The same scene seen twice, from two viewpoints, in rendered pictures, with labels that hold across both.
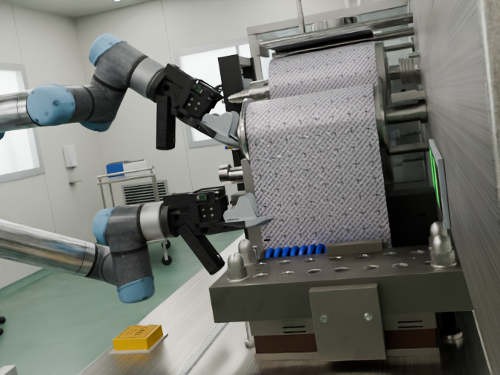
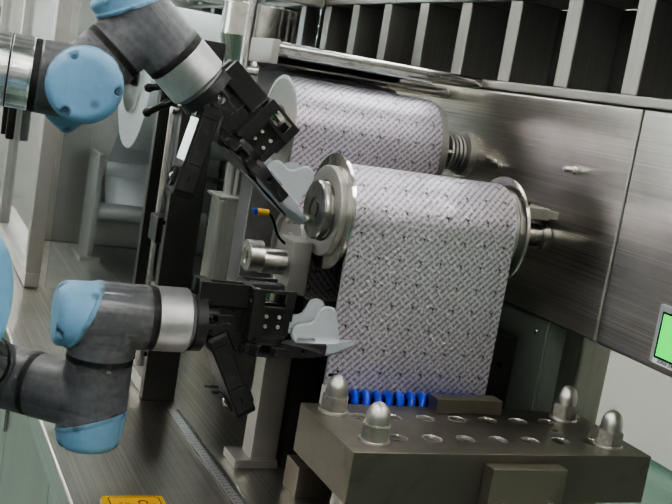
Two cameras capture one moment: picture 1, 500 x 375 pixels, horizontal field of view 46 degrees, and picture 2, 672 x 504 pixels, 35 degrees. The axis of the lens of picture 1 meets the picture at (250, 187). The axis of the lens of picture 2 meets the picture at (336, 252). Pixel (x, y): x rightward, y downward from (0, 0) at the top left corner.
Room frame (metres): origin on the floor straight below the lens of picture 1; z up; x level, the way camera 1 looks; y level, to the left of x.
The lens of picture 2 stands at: (0.13, 0.82, 1.40)
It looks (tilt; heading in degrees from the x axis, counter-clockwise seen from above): 9 degrees down; 319
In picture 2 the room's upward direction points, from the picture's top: 10 degrees clockwise
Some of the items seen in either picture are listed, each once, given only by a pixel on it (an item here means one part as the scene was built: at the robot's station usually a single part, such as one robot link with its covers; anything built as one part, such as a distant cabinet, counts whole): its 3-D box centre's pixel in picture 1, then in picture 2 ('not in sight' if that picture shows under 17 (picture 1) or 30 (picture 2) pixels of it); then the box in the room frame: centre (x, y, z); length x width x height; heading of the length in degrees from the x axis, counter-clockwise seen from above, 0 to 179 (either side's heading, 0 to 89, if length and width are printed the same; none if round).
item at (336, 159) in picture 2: (253, 135); (330, 211); (1.14, -0.02, 1.25); 0.15 x 0.01 x 0.15; 164
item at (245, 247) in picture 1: (245, 251); (336, 393); (1.02, 0.02, 1.05); 0.04 x 0.04 x 0.04
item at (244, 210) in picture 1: (246, 211); (326, 329); (1.07, 0.01, 1.12); 0.09 x 0.03 x 0.06; 73
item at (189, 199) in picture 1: (196, 213); (239, 317); (1.12, 0.11, 1.12); 0.12 x 0.08 x 0.09; 74
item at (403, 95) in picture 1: (407, 94); (530, 209); (1.06, -0.31, 1.28); 0.06 x 0.05 x 0.02; 74
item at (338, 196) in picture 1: (319, 203); (416, 334); (1.05, -0.12, 1.11); 0.23 x 0.01 x 0.18; 74
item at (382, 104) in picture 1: (384, 117); (498, 230); (1.07, -0.26, 1.25); 0.15 x 0.01 x 0.15; 164
